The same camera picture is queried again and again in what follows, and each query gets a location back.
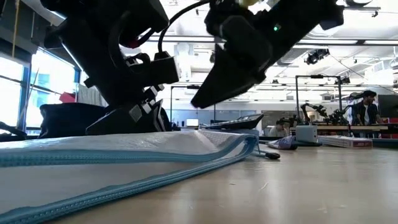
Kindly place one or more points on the black background robot arms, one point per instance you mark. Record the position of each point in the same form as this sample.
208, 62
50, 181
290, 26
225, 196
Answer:
311, 109

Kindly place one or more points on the black desk calculator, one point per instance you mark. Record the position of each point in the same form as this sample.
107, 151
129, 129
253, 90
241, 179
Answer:
239, 123

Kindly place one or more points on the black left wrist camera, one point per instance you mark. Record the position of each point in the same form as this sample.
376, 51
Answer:
166, 70

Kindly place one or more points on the black monitor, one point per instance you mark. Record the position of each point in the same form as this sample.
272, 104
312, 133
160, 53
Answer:
390, 105

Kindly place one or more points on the white mesh pouch blue zipper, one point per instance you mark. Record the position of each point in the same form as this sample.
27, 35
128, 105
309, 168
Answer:
62, 186

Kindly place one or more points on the dark blue backpack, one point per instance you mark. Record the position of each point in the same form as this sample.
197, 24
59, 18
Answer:
68, 121

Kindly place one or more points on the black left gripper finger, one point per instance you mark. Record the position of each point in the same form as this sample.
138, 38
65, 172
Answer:
118, 124
164, 119

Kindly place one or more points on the black ceiling spotlight cluster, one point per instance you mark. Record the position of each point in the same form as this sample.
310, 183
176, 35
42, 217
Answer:
315, 56

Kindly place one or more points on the black wallet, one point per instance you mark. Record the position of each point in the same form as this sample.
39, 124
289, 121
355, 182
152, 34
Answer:
309, 143

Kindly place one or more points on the black background rig frame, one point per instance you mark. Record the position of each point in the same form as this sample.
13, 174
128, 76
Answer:
296, 93

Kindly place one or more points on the flat white box red label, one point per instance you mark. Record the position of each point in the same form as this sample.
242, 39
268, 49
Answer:
342, 141

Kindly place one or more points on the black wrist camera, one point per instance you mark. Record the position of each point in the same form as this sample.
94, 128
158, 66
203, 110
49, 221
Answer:
166, 70
245, 43

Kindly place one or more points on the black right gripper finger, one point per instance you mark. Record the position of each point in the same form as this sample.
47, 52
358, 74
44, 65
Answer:
224, 87

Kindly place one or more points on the grey hanging cloth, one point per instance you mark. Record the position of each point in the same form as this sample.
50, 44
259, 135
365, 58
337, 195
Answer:
91, 96

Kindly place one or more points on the red cloth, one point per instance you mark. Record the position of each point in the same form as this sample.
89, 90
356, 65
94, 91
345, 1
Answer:
67, 98

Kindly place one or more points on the wooden background table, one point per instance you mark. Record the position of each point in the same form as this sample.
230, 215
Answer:
357, 127

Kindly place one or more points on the long ceiling light bar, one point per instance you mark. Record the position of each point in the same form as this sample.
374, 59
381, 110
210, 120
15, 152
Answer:
326, 41

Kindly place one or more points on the black stand frame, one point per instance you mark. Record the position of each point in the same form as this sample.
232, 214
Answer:
171, 102

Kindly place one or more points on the black aluminium table frame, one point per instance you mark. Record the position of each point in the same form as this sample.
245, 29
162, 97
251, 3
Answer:
18, 138

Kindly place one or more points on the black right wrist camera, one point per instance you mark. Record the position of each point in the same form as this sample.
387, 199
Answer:
245, 43

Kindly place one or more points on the person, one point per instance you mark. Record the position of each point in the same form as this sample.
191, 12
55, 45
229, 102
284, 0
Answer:
367, 112
278, 130

